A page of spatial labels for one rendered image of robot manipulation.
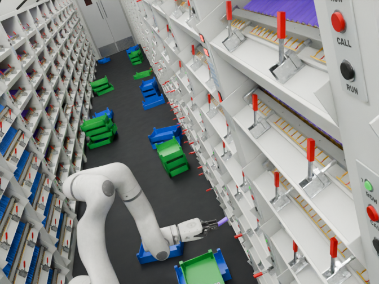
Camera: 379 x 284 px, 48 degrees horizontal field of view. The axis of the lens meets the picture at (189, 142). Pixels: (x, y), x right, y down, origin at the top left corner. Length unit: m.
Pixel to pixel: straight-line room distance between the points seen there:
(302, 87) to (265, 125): 0.36
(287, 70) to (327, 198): 0.21
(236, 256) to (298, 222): 1.75
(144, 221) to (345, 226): 1.22
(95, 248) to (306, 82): 1.16
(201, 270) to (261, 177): 1.47
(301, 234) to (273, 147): 0.20
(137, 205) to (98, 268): 0.30
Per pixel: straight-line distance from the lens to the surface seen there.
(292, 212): 1.00
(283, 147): 0.84
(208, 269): 2.55
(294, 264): 1.14
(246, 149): 1.12
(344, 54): 0.39
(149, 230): 1.75
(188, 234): 1.84
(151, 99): 5.95
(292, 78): 0.60
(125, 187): 1.67
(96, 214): 1.54
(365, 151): 0.43
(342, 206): 0.66
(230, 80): 1.05
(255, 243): 1.89
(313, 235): 0.92
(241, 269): 2.61
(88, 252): 1.58
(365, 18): 0.35
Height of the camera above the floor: 1.73
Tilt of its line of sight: 24 degrees down
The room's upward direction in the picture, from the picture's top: 20 degrees counter-clockwise
